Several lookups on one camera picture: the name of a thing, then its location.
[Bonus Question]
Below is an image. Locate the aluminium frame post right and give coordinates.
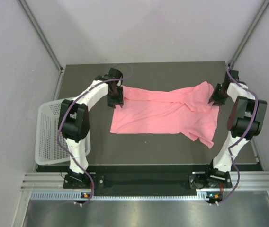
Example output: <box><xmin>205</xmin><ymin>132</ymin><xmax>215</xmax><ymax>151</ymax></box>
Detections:
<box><xmin>231</xmin><ymin>0</ymin><xmax>269</xmax><ymax>63</ymax></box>

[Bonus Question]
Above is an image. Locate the white perforated plastic basket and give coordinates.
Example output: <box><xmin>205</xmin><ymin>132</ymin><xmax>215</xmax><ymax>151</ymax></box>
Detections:
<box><xmin>35</xmin><ymin>96</ymin><xmax>92</xmax><ymax>166</ymax></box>

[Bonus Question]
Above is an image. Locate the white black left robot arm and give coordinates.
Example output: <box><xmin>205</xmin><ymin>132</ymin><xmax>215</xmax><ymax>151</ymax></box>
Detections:
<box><xmin>57</xmin><ymin>68</ymin><xmax>124</xmax><ymax>189</ymax></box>

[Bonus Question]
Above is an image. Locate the aluminium frame post left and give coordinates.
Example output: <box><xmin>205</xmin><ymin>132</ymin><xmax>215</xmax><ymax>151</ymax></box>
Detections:
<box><xmin>17</xmin><ymin>0</ymin><xmax>65</xmax><ymax>74</ymax></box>

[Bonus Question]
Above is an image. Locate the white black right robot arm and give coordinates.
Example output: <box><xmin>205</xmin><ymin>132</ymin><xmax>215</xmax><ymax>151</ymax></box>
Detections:
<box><xmin>204</xmin><ymin>69</ymin><xmax>267</xmax><ymax>187</ymax></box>

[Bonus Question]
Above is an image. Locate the grey slotted cable duct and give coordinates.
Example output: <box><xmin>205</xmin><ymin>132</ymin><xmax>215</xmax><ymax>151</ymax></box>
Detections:
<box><xmin>30</xmin><ymin>191</ymin><xmax>219</xmax><ymax>201</ymax></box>

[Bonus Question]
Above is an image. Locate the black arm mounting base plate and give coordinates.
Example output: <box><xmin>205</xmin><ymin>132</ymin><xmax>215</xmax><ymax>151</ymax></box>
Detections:
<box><xmin>63</xmin><ymin>165</ymin><xmax>233</xmax><ymax>196</ymax></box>

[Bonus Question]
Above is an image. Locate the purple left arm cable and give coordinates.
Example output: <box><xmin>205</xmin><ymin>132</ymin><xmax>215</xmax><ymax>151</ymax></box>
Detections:
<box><xmin>57</xmin><ymin>63</ymin><xmax>134</xmax><ymax>206</ymax></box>

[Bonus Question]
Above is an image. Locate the aluminium frame post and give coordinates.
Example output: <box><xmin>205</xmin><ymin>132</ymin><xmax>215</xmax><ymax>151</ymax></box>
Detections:
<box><xmin>17</xmin><ymin>0</ymin><xmax>65</xmax><ymax>74</ymax></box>
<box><xmin>231</xmin><ymin>0</ymin><xmax>269</xmax><ymax>63</ymax></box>

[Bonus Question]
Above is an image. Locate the pink t shirt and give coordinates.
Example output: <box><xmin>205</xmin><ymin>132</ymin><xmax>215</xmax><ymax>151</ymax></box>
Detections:
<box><xmin>110</xmin><ymin>81</ymin><xmax>219</xmax><ymax>148</ymax></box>

